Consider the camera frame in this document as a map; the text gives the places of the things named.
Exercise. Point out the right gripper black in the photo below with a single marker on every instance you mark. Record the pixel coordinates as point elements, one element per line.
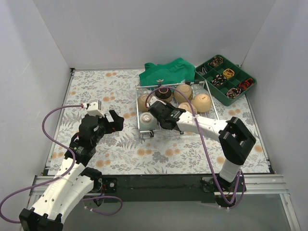
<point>157,111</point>

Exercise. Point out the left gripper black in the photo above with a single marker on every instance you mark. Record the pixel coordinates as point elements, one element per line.
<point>109,123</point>

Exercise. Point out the pale beige white bowl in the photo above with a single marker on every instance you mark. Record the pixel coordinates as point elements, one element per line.
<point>186,106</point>

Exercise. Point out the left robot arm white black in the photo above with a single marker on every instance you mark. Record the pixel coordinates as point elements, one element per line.
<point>74,178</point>

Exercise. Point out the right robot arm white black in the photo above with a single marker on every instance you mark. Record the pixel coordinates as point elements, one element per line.
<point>234,137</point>

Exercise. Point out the mint green dotted bowl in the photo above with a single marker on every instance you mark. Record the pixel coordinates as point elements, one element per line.
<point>147,122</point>

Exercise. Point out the dark brown patterned bowl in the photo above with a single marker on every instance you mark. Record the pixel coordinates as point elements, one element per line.
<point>164,94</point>

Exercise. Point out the floral patterned table mat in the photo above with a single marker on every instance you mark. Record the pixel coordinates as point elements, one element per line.
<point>142,147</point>

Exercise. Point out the beige bowl left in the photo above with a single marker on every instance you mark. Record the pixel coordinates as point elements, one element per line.
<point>141,103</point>

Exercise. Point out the beige bowl back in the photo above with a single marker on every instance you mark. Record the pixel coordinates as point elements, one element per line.
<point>183,90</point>

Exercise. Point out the beige bowl right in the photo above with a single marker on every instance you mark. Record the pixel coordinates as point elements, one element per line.
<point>202,103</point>

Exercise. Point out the green cloth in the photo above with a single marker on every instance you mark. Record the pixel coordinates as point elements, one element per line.
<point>175,72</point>

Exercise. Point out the green divided organizer tray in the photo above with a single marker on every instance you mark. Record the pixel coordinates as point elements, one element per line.
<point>226,81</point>

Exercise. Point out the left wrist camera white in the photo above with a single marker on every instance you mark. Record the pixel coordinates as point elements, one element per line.
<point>93,108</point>

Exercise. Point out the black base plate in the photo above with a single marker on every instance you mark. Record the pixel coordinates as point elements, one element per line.
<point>158,188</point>

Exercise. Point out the aluminium front rail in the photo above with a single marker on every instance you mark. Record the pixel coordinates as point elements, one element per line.
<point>255,184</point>

